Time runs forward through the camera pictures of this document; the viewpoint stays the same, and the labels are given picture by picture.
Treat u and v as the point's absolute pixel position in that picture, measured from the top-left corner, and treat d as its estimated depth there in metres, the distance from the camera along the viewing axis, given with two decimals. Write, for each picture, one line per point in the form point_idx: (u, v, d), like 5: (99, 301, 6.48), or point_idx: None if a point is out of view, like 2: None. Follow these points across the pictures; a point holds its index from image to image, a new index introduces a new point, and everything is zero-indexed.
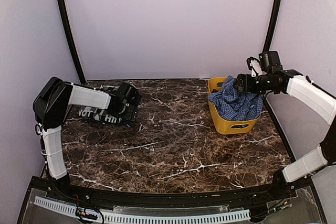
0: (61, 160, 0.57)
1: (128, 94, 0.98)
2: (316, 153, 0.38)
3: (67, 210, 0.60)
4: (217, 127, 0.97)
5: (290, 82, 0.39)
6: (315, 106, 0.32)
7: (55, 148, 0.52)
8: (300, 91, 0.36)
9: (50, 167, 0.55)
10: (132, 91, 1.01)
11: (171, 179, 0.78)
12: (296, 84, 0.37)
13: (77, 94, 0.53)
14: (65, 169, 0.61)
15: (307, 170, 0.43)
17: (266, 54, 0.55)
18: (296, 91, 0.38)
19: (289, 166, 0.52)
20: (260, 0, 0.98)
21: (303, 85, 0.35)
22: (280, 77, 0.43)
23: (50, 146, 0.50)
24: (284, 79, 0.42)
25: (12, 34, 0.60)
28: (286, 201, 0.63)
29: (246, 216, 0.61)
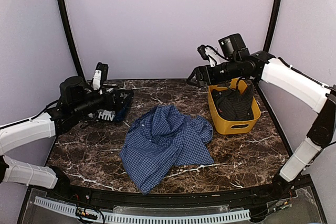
0: (38, 179, 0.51)
1: (77, 95, 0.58)
2: (307, 144, 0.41)
3: (67, 210, 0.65)
4: (217, 127, 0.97)
5: (266, 68, 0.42)
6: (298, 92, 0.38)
7: (24, 178, 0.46)
8: (281, 78, 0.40)
9: (39, 183, 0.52)
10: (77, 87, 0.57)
11: (171, 179, 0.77)
12: (274, 71, 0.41)
13: (10, 137, 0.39)
14: (52, 174, 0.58)
15: (305, 163, 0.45)
17: (227, 40, 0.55)
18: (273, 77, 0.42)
19: (285, 166, 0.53)
20: None
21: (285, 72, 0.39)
22: (253, 62, 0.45)
23: (17, 181, 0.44)
24: (258, 65, 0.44)
25: (12, 34, 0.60)
28: (286, 201, 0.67)
29: (246, 216, 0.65)
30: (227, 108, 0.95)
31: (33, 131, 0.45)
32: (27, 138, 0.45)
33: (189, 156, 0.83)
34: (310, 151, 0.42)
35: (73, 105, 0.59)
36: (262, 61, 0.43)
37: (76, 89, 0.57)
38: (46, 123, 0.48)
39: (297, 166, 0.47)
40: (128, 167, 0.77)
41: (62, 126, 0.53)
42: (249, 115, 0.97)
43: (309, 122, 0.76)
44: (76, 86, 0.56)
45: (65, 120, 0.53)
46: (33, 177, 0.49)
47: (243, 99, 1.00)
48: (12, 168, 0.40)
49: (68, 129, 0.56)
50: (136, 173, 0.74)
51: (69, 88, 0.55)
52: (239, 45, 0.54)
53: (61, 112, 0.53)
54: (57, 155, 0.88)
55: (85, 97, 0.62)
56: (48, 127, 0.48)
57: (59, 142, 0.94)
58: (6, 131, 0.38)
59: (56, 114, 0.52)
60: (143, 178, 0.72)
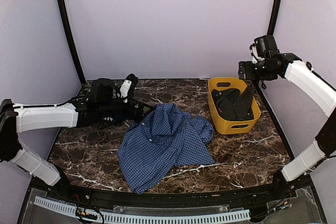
0: (43, 172, 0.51)
1: (105, 94, 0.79)
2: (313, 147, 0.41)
3: (68, 210, 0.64)
4: (217, 127, 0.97)
5: (290, 67, 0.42)
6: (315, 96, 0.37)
7: (32, 166, 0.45)
8: (304, 80, 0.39)
9: (42, 177, 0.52)
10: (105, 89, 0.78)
11: (171, 179, 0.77)
12: (297, 71, 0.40)
13: (32, 117, 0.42)
14: (58, 172, 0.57)
15: (308, 168, 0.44)
17: (262, 40, 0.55)
18: (294, 77, 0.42)
19: (289, 165, 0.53)
20: None
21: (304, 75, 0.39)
22: (279, 60, 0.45)
23: (24, 168, 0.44)
24: (283, 63, 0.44)
25: (12, 34, 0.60)
28: (286, 201, 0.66)
29: (246, 216, 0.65)
30: (227, 108, 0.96)
31: (49, 117, 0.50)
32: (43, 123, 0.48)
33: (188, 158, 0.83)
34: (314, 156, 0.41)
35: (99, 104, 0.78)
36: (286, 60, 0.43)
37: (106, 92, 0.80)
38: (70, 113, 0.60)
39: (301, 168, 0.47)
40: (125, 169, 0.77)
41: (84, 119, 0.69)
42: (249, 115, 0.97)
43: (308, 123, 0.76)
44: (107, 86, 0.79)
45: (86, 114, 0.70)
46: (40, 168, 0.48)
47: (243, 99, 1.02)
48: (25, 151, 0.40)
49: (88, 122, 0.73)
50: (132, 175, 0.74)
51: (101, 86, 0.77)
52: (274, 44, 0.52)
53: (85, 106, 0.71)
54: (57, 155, 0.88)
55: (111, 99, 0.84)
56: (70, 116, 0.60)
57: (59, 142, 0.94)
58: (30, 110, 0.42)
59: (82, 108, 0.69)
60: (139, 180, 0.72)
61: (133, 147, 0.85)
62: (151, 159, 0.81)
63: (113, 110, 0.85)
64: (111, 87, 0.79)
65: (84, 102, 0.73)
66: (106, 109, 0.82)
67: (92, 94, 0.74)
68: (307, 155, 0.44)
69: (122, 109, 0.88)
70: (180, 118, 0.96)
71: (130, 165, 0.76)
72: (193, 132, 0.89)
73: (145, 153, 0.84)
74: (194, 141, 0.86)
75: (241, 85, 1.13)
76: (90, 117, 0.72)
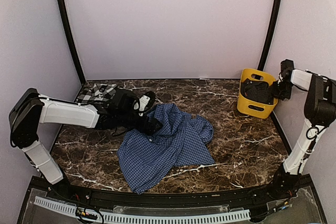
0: (48, 169, 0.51)
1: (126, 104, 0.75)
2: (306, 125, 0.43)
3: (67, 210, 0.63)
4: (238, 107, 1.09)
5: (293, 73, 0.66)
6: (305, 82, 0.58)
7: (40, 160, 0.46)
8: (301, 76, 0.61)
9: (44, 173, 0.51)
10: (127, 99, 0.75)
11: (171, 179, 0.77)
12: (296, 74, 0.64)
13: (56, 110, 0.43)
14: (61, 172, 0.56)
15: (303, 150, 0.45)
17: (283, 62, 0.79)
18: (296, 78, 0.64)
19: (288, 158, 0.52)
20: (259, 0, 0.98)
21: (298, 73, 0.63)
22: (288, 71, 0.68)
23: (32, 159, 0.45)
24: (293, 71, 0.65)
25: (12, 34, 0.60)
28: (286, 201, 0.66)
29: (246, 216, 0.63)
30: (253, 94, 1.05)
31: (71, 114, 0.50)
32: (65, 119, 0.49)
33: (188, 158, 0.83)
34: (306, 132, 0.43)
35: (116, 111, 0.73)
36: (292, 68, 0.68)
37: (130, 102, 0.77)
38: (92, 113, 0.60)
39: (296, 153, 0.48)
40: (125, 169, 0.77)
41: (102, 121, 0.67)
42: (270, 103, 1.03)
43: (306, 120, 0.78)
44: (130, 96, 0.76)
45: (105, 119, 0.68)
46: (46, 164, 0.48)
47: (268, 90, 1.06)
48: (39, 144, 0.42)
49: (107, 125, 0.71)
50: (132, 175, 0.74)
51: (125, 96, 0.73)
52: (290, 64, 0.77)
53: (105, 110, 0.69)
54: (56, 155, 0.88)
55: (131, 109, 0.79)
56: (92, 117, 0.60)
57: (59, 142, 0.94)
58: (55, 104, 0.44)
59: (102, 111, 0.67)
60: (139, 180, 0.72)
61: (133, 147, 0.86)
62: (151, 159, 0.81)
63: (127, 121, 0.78)
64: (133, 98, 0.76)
65: (105, 107, 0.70)
66: (123, 118, 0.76)
67: (114, 100, 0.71)
68: (302, 137, 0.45)
69: (137, 120, 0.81)
70: (180, 118, 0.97)
71: (130, 165, 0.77)
72: (193, 132, 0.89)
73: (144, 153, 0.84)
74: (193, 141, 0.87)
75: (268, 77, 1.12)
76: (108, 121, 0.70)
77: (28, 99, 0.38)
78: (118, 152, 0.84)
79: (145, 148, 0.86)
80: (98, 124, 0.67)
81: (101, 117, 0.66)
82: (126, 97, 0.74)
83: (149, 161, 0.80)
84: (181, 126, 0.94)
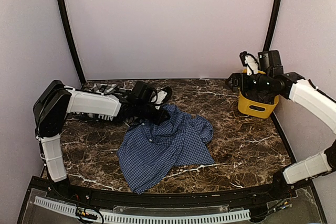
0: (54, 167, 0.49)
1: (145, 95, 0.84)
2: (319, 159, 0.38)
3: (68, 210, 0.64)
4: (238, 107, 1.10)
5: (293, 87, 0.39)
6: (321, 113, 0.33)
7: (51, 154, 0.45)
8: (306, 98, 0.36)
9: (50, 171, 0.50)
10: (146, 92, 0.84)
11: (171, 179, 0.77)
12: (300, 90, 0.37)
13: (83, 100, 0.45)
14: (65, 172, 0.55)
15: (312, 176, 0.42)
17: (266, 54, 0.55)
18: (300, 98, 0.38)
19: (290, 169, 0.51)
20: None
21: (307, 92, 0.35)
22: (282, 82, 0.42)
23: (45, 153, 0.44)
24: (286, 84, 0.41)
25: (12, 33, 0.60)
28: (286, 201, 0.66)
29: (246, 216, 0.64)
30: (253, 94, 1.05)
31: (96, 102, 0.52)
32: (92, 107, 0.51)
33: (188, 158, 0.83)
34: (319, 167, 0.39)
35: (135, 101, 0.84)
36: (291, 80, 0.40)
37: (148, 94, 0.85)
38: (114, 102, 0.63)
39: (302, 174, 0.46)
40: (124, 169, 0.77)
41: (123, 111, 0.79)
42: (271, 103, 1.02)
43: (316, 125, 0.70)
44: (148, 89, 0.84)
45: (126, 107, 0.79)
46: (55, 161, 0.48)
47: None
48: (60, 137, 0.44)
49: (128, 114, 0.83)
50: (132, 174, 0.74)
51: (142, 87, 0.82)
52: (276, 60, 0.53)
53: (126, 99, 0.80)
54: None
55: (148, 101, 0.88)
56: (114, 106, 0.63)
57: (59, 142, 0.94)
58: (81, 94, 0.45)
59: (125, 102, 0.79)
60: (139, 180, 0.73)
61: (133, 147, 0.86)
62: (151, 159, 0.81)
63: (144, 112, 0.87)
64: (150, 89, 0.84)
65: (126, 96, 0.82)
66: (140, 108, 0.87)
67: (136, 92, 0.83)
68: (312, 165, 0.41)
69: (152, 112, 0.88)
70: (180, 118, 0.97)
71: (130, 164, 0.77)
72: (193, 132, 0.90)
73: (145, 152, 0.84)
74: (194, 141, 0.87)
75: None
76: (128, 111, 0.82)
77: (54, 90, 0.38)
78: (119, 151, 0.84)
79: (145, 148, 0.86)
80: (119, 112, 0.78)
81: (122, 106, 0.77)
82: (145, 89, 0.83)
83: (149, 161, 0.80)
84: (180, 126, 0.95)
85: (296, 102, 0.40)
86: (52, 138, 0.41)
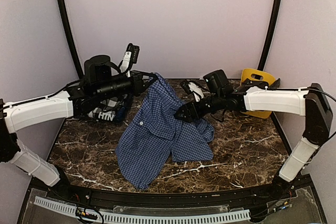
0: (43, 173, 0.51)
1: (102, 75, 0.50)
2: (303, 145, 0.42)
3: (67, 211, 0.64)
4: None
5: (246, 98, 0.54)
6: (280, 105, 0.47)
7: (30, 167, 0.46)
8: (262, 100, 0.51)
9: (41, 178, 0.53)
10: (100, 70, 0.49)
11: (171, 179, 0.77)
12: (252, 98, 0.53)
13: (23, 115, 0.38)
14: (57, 173, 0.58)
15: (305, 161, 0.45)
17: (212, 77, 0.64)
18: (256, 102, 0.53)
19: (283, 169, 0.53)
20: None
21: (259, 95, 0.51)
22: (235, 99, 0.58)
23: (23, 168, 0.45)
24: (238, 100, 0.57)
25: (13, 34, 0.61)
28: (286, 201, 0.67)
29: (246, 216, 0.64)
30: None
31: (50, 110, 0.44)
32: (46, 117, 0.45)
33: (184, 153, 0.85)
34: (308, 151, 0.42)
35: (96, 86, 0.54)
36: (240, 95, 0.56)
37: (106, 71, 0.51)
38: (62, 101, 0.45)
39: (296, 167, 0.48)
40: (126, 169, 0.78)
41: (80, 107, 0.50)
42: None
43: None
44: (100, 65, 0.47)
45: (85, 100, 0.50)
46: (40, 169, 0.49)
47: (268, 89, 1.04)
48: (23, 152, 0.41)
49: (93, 105, 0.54)
50: (130, 172, 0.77)
51: (94, 67, 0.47)
52: (221, 79, 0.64)
53: (83, 92, 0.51)
54: (57, 155, 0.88)
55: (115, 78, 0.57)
56: (65, 106, 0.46)
57: (59, 142, 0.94)
58: (20, 108, 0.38)
59: (76, 94, 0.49)
60: (138, 177, 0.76)
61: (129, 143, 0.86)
62: (148, 156, 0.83)
63: (118, 93, 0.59)
64: (106, 65, 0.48)
65: (81, 87, 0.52)
66: (109, 92, 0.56)
67: (85, 76, 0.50)
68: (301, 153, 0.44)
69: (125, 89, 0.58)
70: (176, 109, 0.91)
71: (128, 162, 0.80)
72: (190, 127, 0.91)
73: (144, 150, 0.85)
74: (190, 137, 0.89)
75: (269, 77, 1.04)
76: (92, 102, 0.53)
77: None
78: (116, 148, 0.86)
79: (145, 146, 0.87)
80: (84, 108, 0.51)
81: (77, 100, 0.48)
82: (96, 69, 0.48)
83: (150, 160, 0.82)
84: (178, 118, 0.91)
85: (254, 108, 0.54)
86: (15, 158, 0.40)
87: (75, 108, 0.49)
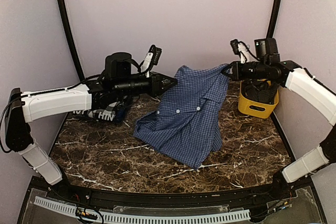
0: (47, 170, 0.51)
1: (122, 71, 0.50)
2: (316, 155, 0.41)
3: (68, 210, 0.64)
4: (238, 107, 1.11)
5: (290, 76, 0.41)
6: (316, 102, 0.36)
7: (37, 162, 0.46)
8: (302, 87, 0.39)
9: (45, 176, 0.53)
10: (120, 64, 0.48)
11: (171, 179, 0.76)
12: (297, 79, 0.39)
13: (40, 106, 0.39)
14: (60, 173, 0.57)
15: (310, 170, 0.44)
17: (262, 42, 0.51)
18: (296, 86, 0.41)
19: (289, 169, 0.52)
20: None
21: (303, 80, 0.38)
22: (279, 70, 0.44)
23: (30, 162, 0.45)
24: (283, 72, 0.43)
25: (13, 33, 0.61)
28: (286, 201, 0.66)
29: (245, 216, 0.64)
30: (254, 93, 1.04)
31: (66, 103, 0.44)
32: (62, 109, 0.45)
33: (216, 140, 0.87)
34: (318, 162, 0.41)
35: (115, 82, 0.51)
36: (287, 68, 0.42)
37: (125, 66, 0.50)
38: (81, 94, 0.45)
39: (300, 170, 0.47)
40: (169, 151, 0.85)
41: (98, 102, 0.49)
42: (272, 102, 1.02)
43: (316, 124, 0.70)
44: (123, 61, 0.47)
45: (103, 95, 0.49)
46: (45, 166, 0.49)
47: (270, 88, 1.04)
48: (35, 146, 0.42)
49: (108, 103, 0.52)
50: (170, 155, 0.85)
51: (116, 63, 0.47)
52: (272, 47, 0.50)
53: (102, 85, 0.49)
54: (57, 155, 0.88)
55: (133, 75, 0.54)
56: (84, 99, 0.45)
57: (59, 142, 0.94)
58: (38, 97, 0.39)
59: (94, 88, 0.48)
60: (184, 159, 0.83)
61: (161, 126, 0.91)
62: (187, 141, 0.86)
63: (135, 92, 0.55)
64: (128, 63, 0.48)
65: (100, 81, 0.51)
66: (125, 91, 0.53)
67: (106, 70, 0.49)
68: (310, 160, 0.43)
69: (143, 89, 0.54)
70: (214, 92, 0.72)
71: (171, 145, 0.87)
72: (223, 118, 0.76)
73: (183, 137, 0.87)
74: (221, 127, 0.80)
75: None
76: (105, 100, 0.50)
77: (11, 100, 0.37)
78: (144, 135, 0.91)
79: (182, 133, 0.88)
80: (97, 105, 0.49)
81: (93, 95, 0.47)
82: (117, 63, 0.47)
83: (191, 146, 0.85)
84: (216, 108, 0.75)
85: (293, 89, 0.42)
86: (27, 150, 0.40)
87: (93, 102, 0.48)
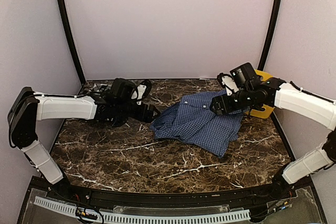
0: (49, 169, 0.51)
1: (125, 93, 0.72)
2: (318, 155, 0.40)
3: (67, 210, 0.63)
4: None
5: (277, 94, 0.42)
6: (311, 112, 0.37)
7: (39, 160, 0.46)
8: (291, 102, 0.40)
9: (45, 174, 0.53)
10: (126, 89, 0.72)
11: (171, 179, 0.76)
12: (285, 95, 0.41)
13: (53, 106, 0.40)
14: (61, 172, 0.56)
15: (311, 170, 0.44)
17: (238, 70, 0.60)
18: (285, 102, 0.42)
19: (289, 171, 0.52)
20: None
21: (291, 95, 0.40)
22: (264, 91, 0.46)
23: (32, 160, 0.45)
24: (269, 92, 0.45)
25: (13, 34, 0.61)
28: (286, 201, 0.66)
29: (246, 216, 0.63)
30: None
31: (74, 108, 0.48)
32: (67, 114, 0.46)
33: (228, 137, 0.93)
34: (319, 163, 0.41)
35: (115, 101, 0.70)
36: (273, 88, 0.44)
37: (129, 90, 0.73)
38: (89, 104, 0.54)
39: (302, 172, 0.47)
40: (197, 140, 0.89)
41: (101, 113, 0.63)
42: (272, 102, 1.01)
43: (316, 124, 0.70)
44: (128, 85, 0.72)
45: (104, 108, 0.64)
46: (46, 163, 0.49)
47: None
48: (39, 143, 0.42)
49: (106, 115, 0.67)
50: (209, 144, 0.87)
51: (123, 85, 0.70)
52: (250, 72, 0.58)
53: (104, 99, 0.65)
54: (57, 155, 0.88)
55: (129, 99, 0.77)
56: (90, 108, 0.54)
57: (59, 142, 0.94)
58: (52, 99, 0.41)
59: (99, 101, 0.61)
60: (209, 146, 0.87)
61: (181, 119, 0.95)
62: (205, 132, 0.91)
63: (126, 109, 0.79)
64: (132, 87, 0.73)
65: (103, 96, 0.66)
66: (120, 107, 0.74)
67: (113, 89, 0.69)
68: (310, 161, 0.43)
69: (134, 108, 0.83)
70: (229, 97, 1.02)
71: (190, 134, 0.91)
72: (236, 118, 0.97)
73: (201, 129, 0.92)
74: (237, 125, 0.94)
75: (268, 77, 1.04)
76: (105, 112, 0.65)
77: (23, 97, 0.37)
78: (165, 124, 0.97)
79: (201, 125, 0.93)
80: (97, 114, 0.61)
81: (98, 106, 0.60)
82: (125, 87, 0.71)
83: (210, 136, 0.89)
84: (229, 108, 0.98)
85: (283, 107, 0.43)
86: (30, 146, 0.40)
87: (95, 112, 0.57)
